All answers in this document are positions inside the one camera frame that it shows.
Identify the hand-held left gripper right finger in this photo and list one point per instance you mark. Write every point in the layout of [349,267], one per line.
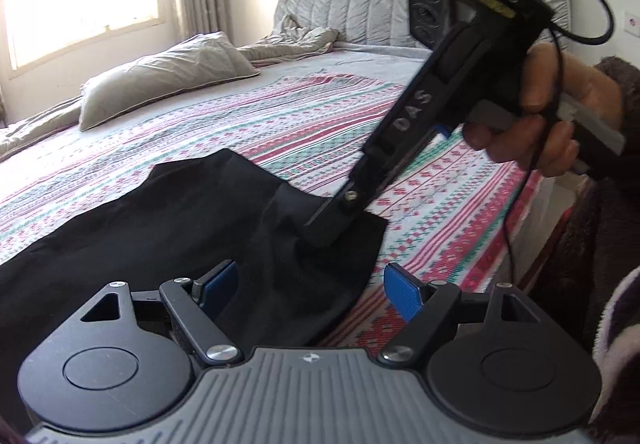
[403,291]

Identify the person's right hand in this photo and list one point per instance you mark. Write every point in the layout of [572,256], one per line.
[545,124]

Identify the grey quilt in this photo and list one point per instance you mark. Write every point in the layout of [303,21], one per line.
[305,31]

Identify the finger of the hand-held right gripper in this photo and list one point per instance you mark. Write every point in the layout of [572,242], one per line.
[332,219]

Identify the bed with grey sheet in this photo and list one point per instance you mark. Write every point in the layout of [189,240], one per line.
[550,224]

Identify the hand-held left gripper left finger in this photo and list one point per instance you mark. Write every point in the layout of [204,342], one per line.
[218,281]

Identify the dark fleece robe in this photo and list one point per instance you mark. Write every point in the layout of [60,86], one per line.
[600,274]

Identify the large grey pillow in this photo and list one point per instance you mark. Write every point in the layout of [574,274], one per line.
[165,74]

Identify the person's right forearm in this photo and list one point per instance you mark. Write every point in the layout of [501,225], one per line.
[620,89]

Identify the white wall socket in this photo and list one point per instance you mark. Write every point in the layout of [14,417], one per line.
[631,21]

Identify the black pants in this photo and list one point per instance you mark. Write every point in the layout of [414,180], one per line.
[175,224]

